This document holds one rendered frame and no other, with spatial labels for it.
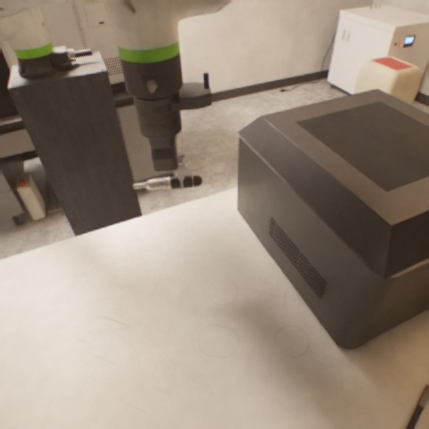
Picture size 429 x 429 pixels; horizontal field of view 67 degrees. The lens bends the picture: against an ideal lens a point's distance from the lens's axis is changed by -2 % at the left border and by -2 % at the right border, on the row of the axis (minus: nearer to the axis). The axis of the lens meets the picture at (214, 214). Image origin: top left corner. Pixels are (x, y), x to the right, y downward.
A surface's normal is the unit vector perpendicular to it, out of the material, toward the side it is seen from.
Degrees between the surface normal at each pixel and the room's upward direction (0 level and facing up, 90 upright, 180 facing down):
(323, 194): 58
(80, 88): 90
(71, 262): 0
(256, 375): 0
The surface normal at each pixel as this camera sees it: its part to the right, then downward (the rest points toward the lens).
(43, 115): 0.37, 0.63
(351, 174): -0.03, -0.73
